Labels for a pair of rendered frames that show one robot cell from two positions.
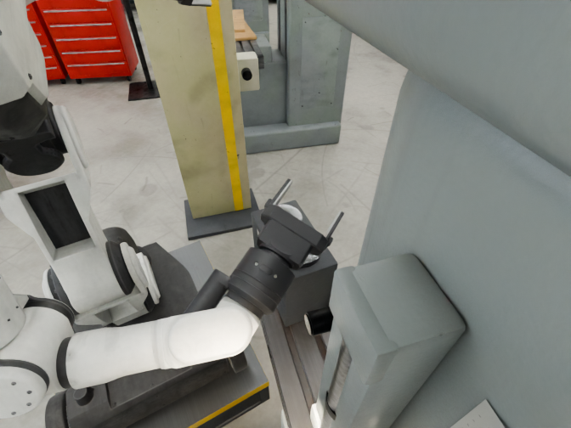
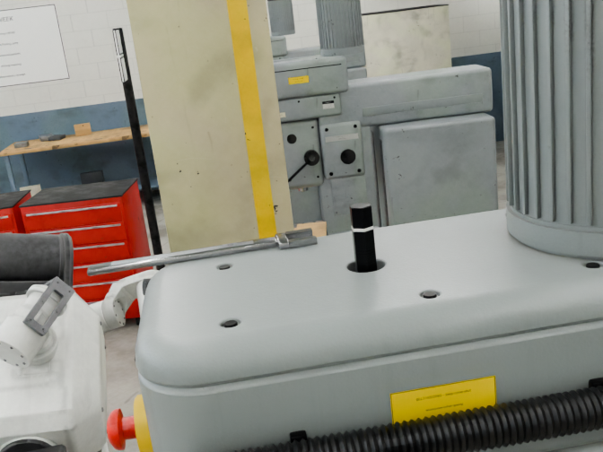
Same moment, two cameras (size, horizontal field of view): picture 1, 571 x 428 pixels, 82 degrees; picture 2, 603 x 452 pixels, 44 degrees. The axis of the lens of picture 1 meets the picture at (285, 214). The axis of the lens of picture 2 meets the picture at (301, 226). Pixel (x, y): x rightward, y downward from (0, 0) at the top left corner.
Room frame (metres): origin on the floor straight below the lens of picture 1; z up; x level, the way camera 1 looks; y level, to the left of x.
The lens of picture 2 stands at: (-0.56, -0.22, 2.14)
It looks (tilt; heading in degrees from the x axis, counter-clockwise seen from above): 17 degrees down; 11
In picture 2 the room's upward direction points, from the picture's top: 7 degrees counter-clockwise
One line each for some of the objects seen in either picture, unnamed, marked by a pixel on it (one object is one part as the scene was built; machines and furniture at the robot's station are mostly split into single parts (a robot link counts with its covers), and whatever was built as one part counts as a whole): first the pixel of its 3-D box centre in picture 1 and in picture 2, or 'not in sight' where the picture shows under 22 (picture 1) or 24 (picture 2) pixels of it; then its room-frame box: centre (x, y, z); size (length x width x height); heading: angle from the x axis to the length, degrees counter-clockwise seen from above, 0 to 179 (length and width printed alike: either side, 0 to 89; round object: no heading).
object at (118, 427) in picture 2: not in sight; (125, 428); (0.03, 0.09, 1.76); 0.04 x 0.03 x 0.04; 16
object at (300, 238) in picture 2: not in sight; (203, 252); (0.16, 0.03, 1.89); 0.24 x 0.04 x 0.01; 107
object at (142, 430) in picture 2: not in sight; (149, 424); (0.04, 0.07, 1.76); 0.06 x 0.02 x 0.06; 16
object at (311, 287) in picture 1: (291, 260); not in sight; (0.50, -0.01, 1.03); 0.22 x 0.12 x 0.20; 23
